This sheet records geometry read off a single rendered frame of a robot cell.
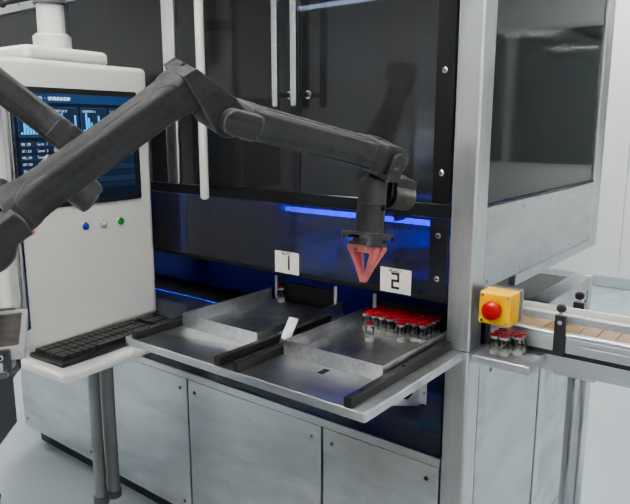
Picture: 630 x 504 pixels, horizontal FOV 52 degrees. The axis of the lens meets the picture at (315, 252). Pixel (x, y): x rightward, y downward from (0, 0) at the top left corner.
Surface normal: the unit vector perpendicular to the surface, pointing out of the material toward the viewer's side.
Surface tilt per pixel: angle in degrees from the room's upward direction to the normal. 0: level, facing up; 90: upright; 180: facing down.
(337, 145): 104
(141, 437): 90
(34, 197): 100
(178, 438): 90
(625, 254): 90
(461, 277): 90
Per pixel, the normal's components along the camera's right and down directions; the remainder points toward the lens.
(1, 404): 0.39, 0.18
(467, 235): -0.62, 0.15
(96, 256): 0.83, 0.11
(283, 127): 0.58, 0.39
